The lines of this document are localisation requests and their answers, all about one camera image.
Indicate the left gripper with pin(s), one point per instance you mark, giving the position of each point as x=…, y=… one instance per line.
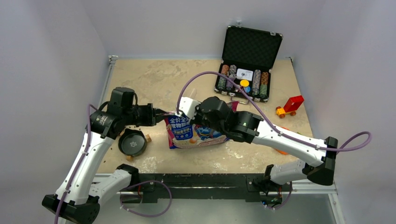
x=152, y=115

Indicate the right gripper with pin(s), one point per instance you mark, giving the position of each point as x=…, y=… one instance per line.
x=196, y=117

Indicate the clear plastic scoop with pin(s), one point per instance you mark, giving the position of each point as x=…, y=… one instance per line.
x=193, y=93

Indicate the pet food bag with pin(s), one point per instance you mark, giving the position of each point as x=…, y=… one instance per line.
x=183, y=135

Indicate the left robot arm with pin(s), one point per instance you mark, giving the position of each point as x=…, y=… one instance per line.
x=77, y=200

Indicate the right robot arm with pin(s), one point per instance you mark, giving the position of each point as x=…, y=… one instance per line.
x=316, y=157

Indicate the black pet bowl paw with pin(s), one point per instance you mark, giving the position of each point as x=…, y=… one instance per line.
x=133, y=143

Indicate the yellow poker chip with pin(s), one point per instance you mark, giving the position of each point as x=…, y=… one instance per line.
x=244, y=83

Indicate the white card deck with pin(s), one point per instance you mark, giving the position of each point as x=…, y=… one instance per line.
x=243, y=74

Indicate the black poker chip case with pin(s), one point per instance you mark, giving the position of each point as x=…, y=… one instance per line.
x=248, y=49

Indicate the orange curved toy track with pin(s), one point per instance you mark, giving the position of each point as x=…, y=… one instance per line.
x=282, y=152

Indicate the red toy block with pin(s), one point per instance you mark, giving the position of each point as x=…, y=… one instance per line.
x=291, y=106

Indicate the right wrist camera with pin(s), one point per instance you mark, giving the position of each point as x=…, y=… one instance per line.
x=187, y=107

